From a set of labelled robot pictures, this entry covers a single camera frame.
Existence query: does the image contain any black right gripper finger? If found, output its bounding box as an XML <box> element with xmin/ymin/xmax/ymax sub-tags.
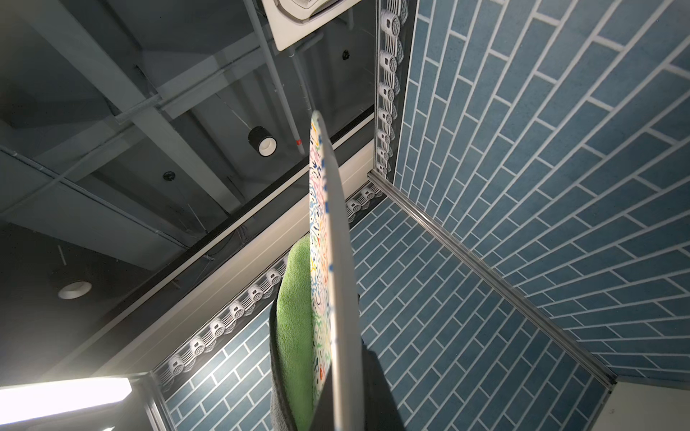
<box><xmin>362</xmin><ymin>345</ymin><xmax>405</xmax><ymax>431</ymax></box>

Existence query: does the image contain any round multicolour squiggle plate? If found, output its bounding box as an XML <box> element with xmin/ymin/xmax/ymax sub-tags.
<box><xmin>308</xmin><ymin>111</ymin><xmax>365</xmax><ymax>430</ymax></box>

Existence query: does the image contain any black ceiling spotlight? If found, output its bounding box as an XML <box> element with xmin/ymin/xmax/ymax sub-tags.
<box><xmin>248</xmin><ymin>126</ymin><xmax>278</xmax><ymax>157</ymax></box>

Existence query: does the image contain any bright ceiling light panel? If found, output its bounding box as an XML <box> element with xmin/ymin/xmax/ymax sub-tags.
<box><xmin>1</xmin><ymin>377</ymin><xmax>132</xmax><ymax>426</ymax></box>

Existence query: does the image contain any white ceiling air vent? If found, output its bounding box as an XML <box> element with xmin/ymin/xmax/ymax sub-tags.
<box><xmin>262</xmin><ymin>0</ymin><xmax>359</xmax><ymax>51</ymax></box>

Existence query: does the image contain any aluminium corner post right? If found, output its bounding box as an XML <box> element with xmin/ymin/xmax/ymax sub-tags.
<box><xmin>368</xmin><ymin>170</ymin><xmax>617</xmax><ymax>390</ymax></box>

